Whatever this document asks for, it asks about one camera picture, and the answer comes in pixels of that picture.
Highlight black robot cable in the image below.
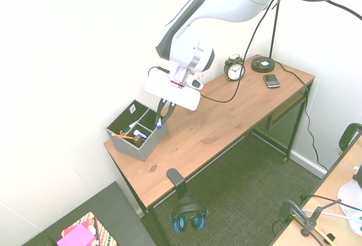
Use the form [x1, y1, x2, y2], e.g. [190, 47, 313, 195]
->
[200, 0, 362, 104]

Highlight wooden desk with black frame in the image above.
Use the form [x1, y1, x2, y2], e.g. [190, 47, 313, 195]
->
[104, 54, 316, 246]

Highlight black mesh desk panel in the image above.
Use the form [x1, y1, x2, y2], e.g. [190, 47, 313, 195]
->
[253, 93, 308, 151]

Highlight white green power strip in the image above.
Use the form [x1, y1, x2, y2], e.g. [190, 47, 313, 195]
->
[348, 209, 362, 233]

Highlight blue and black headphones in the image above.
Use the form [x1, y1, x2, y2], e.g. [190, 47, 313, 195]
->
[169, 192, 210, 234]

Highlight black alarm clock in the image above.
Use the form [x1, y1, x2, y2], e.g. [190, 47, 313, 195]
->
[224, 54, 247, 82]

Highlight black desk lamp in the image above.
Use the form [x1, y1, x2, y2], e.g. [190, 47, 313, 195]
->
[251, 0, 284, 74]

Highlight dark grey low cabinet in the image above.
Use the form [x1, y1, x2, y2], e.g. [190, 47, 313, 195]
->
[21, 181, 158, 246]

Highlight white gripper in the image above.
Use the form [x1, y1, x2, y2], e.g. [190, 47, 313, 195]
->
[143, 68, 202, 124]

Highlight white rounded device base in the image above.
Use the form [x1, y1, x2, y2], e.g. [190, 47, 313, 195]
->
[337, 178, 362, 214]

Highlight black curved clamp handle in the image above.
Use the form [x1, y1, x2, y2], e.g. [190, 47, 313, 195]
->
[338, 122, 362, 152]

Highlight red striped patterned box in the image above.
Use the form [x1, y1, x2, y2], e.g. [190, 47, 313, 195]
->
[61, 211, 118, 246]

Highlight pink box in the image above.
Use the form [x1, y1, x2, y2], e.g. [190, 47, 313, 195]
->
[56, 222, 97, 246]

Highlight light wooden table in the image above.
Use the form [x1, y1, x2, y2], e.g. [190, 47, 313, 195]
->
[270, 137, 362, 246]

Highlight orange pencil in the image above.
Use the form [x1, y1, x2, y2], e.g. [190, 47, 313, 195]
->
[111, 133, 135, 141]

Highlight black headphone hook clamp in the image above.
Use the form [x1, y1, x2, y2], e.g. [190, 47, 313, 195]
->
[166, 168, 191, 199]

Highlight grey desk organizer holder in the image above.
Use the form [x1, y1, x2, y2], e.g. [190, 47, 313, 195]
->
[105, 99, 169, 162]

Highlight thin black table cable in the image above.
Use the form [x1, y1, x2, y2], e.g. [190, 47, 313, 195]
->
[300, 194, 362, 212]

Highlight black mobile phone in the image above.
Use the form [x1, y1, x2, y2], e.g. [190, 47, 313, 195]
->
[262, 74, 281, 89]

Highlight black lamp power cable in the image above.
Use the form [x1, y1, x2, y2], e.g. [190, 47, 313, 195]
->
[274, 61, 330, 172]

